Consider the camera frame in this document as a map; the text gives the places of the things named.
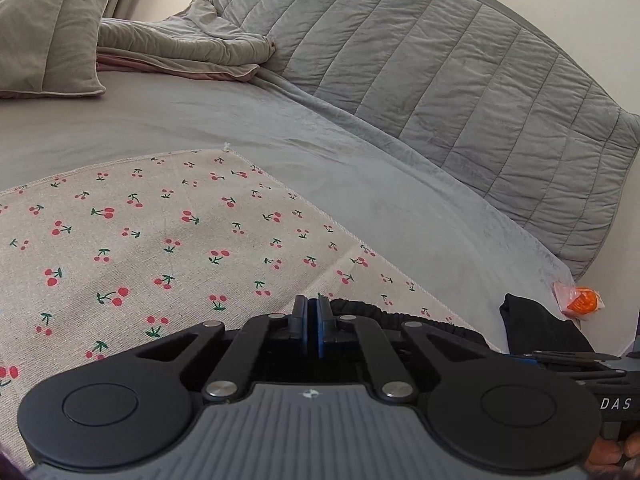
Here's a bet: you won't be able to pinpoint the folded grey blanket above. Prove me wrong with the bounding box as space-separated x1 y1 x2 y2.
96 0 276 81

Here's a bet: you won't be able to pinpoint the cherry print cloth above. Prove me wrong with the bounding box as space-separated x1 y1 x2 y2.
1 148 476 467

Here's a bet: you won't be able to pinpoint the person's right hand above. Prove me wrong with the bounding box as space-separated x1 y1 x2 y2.
585 432 640 479

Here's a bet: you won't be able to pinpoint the black pants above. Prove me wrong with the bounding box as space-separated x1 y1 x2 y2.
330 299 488 348

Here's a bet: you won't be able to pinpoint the grey bed sheet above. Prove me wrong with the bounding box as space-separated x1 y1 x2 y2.
1 73 572 344

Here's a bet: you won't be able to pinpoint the grey quilted headboard cover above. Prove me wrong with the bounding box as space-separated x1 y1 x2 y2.
190 0 639 278

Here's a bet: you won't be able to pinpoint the orange plastic packet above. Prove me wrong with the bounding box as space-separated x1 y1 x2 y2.
552 282 604 320

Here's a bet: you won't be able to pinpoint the folded black garment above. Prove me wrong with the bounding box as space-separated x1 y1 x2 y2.
499 294 593 354

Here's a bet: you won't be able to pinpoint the grey pillow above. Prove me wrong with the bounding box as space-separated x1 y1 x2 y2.
1 0 107 99

